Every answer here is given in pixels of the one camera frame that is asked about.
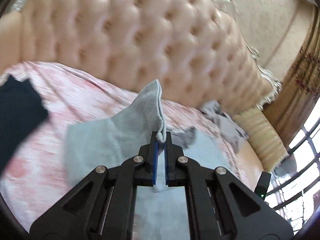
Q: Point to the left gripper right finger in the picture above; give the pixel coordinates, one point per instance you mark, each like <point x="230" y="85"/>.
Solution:
<point x="219" y="205"/>

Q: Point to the light blue long-sleeve sweater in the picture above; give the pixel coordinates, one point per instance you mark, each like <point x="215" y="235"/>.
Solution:
<point x="140" y="142"/>

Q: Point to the striped green gold pillow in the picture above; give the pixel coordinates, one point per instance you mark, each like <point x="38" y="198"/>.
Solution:
<point x="263" y="138"/>

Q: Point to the window with dark frame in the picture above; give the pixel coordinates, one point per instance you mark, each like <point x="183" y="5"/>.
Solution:
<point x="294" y="188"/>

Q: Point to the grey crumpled garment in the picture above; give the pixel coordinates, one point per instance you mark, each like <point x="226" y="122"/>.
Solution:
<point x="229" y="130"/>

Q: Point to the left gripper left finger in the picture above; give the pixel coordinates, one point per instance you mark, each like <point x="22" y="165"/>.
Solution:
<point x="101" y="205"/>

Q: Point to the gold patterned curtain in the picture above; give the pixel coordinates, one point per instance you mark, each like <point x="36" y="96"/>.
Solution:
<point x="300" y="91"/>

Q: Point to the dark navy garment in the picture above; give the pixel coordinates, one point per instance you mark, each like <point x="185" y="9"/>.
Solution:
<point x="22" y="112"/>

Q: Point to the peach tufted leather headboard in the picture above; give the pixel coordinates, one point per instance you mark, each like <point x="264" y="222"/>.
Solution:
<point x="195" y="49"/>

